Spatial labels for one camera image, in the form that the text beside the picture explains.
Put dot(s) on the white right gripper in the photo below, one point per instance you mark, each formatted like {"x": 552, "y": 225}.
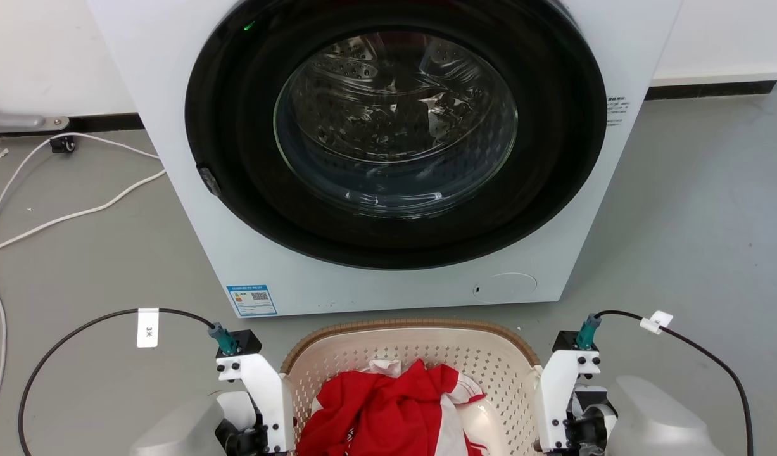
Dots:
{"x": 556, "y": 399}

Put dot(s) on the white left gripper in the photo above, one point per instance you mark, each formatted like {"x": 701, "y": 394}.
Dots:
{"x": 268, "y": 399}

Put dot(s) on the beige perforated laundry basket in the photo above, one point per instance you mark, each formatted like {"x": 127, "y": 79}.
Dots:
{"x": 394, "y": 345}

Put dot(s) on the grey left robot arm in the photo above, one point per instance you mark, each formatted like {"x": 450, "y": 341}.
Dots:
{"x": 179, "y": 430}

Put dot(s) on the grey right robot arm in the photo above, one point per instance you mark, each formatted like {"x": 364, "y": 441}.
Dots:
{"x": 660, "y": 418}

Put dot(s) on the blue energy label sticker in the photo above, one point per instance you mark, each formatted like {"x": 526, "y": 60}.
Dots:
{"x": 252, "y": 300}

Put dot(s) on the red and white garment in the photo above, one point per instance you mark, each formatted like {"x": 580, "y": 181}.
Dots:
{"x": 375, "y": 408}

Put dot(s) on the pale pink cloth piece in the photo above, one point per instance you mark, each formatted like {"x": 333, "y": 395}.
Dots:
{"x": 383, "y": 367}

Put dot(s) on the round white filter cover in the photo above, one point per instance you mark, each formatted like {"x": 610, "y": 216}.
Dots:
{"x": 505, "y": 287}

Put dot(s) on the white front-load washing machine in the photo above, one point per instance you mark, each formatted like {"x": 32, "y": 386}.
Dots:
{"x": 173, "y": 190}

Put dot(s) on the black round washer door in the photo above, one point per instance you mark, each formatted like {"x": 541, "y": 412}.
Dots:
{"x": 236, "y": 126}

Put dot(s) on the small printed text sticker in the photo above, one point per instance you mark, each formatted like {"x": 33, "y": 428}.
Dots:
{"x": 617, "y": 111}

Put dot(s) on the small black caster wheel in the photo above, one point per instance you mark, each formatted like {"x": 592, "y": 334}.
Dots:
{"x": 62, "y": 145}

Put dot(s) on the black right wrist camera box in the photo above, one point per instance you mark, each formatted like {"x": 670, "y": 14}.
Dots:
{"x": 564, "y": 341}

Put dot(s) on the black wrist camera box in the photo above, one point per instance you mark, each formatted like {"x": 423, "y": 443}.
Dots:
{"x": 564, "y": 341}
{"x": 247, "y": 342}

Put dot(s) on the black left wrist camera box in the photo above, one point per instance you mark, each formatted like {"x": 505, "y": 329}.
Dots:
{"x": 247, "y": 342}

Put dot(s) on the grey metal floor bracket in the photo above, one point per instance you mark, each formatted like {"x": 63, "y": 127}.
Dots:
{"x": 14, "y": 120}

